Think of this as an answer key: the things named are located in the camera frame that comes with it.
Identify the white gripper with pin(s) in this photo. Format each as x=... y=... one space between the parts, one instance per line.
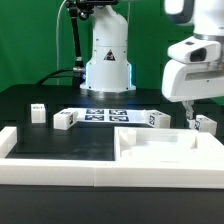
x=195 y=71

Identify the white square table top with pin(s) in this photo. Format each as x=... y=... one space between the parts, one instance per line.
x=165 y=145

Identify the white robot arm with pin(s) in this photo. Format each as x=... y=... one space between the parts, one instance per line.
x=108 y=71

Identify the sheet with fiducial markers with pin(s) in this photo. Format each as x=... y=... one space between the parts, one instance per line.
x=108 y=115

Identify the white U-shaped fence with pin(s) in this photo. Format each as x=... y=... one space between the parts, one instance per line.
x=186 y=174

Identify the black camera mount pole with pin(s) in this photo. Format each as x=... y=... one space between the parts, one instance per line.
x=76 y=36

